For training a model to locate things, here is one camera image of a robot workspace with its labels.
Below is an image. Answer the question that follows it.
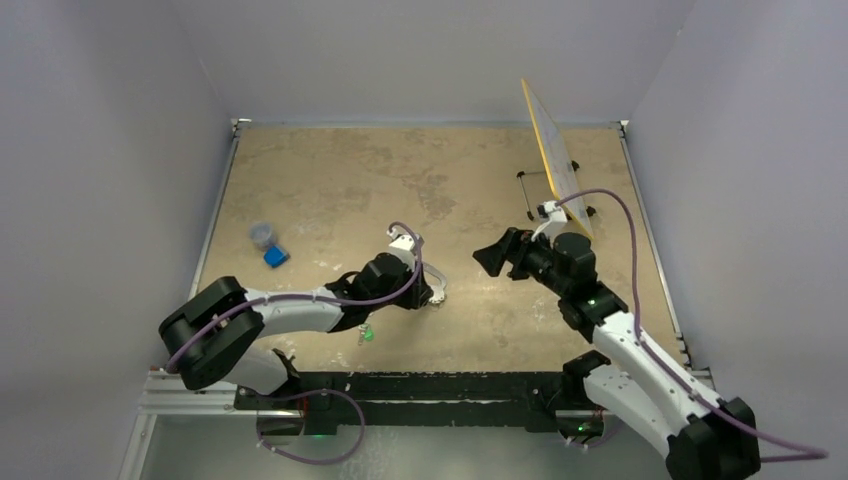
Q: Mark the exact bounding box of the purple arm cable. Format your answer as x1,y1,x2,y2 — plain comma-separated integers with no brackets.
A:
555,188,829,464
165,221,425,376

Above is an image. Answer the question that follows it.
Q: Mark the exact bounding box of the metal whiteboard stand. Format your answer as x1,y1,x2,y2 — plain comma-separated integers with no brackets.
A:
515,160,597,223

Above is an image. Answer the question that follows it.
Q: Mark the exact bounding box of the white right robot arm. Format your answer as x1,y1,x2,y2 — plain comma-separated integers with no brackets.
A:
472,227,762,479

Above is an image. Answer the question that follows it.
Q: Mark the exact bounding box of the blue box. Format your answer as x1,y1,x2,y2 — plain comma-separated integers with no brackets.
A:
263,245,290,269

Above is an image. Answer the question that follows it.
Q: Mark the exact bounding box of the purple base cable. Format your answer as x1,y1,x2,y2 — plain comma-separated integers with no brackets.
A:
255,388,367,466

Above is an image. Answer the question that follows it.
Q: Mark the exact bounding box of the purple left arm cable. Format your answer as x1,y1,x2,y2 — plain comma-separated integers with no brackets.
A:
165,221,425,376

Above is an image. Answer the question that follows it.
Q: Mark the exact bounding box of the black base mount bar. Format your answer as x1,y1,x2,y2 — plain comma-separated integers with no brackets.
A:
234,372,612,440

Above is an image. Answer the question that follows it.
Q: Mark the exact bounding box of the green key tag with key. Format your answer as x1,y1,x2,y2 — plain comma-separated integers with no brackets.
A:
357,323,374,346

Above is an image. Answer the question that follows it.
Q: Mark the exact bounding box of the clear jar of paperclips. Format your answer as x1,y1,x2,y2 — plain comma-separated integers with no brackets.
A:
248,222,277,251

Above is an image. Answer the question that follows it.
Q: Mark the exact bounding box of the aluminium table rail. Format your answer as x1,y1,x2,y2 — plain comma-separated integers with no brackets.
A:
118,118,254,480

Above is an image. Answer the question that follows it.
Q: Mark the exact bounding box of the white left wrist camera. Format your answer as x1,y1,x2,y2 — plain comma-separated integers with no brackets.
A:
387,225,424,270

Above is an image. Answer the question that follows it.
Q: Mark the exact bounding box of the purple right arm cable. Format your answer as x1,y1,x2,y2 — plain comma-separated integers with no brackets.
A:
555,188,829,464

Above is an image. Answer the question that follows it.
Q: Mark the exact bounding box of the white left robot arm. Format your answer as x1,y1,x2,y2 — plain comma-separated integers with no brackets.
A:
158,253,434,409

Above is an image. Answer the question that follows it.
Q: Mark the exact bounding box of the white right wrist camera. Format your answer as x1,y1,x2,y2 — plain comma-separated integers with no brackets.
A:
531,201,569,241

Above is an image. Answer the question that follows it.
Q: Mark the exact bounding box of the yellow framed whiteboard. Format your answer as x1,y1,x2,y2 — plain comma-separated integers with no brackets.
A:
521,79,594,239

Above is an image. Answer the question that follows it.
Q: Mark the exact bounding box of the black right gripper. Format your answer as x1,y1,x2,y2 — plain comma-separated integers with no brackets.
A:
473,228,569,297

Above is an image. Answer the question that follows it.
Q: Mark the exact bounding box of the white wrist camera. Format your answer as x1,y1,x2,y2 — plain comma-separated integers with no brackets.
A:
387,225,424,270
531,201,569,241

